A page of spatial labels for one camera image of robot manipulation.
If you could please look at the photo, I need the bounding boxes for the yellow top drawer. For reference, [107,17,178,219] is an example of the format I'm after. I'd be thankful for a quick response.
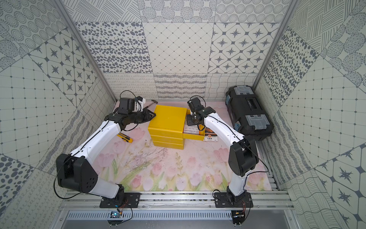
[183,109,205,141]

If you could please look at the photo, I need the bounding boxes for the yellow plastic drawer cabinet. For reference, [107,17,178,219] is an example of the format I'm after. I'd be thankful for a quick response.
[148,105,186,150]

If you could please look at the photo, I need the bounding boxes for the orange white seed bag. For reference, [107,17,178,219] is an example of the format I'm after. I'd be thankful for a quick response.
[204,127,218,142]

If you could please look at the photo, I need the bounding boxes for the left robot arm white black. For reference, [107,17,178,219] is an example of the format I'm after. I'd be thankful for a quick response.
[54,108,156,199]

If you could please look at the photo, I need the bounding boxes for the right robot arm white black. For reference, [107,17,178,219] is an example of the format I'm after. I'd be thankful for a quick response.
[190,107,259,197]

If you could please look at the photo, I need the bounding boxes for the yellow black utility knife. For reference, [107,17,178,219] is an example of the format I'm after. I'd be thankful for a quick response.
[117,133,133,143]

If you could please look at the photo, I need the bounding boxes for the black plastic toolbox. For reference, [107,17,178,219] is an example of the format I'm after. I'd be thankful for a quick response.
[226,85,274,141]

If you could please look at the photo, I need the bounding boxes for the hammer with black handle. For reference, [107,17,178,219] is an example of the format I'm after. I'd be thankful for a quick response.
[144,100,158,109]

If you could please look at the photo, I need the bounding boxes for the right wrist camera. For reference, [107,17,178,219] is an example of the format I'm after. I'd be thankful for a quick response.
[187,97,204,114]

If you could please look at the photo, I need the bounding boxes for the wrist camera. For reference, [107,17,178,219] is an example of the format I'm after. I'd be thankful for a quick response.
[118,96,146,114]
[187,97,204,114]

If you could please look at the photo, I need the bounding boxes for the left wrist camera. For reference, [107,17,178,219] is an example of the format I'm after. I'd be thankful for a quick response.
[118,96,146,114]

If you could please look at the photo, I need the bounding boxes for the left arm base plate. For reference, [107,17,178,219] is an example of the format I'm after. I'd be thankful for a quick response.
[99,192,141,209]

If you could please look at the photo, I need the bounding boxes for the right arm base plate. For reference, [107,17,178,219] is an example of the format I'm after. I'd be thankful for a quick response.
[213,192,254,208]

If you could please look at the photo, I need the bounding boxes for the aluminium frame rail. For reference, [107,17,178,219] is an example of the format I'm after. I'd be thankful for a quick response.
[59,191,295,210]

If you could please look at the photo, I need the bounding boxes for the white slotted cable duct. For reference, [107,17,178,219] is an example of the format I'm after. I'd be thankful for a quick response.
[67,210,232,221]

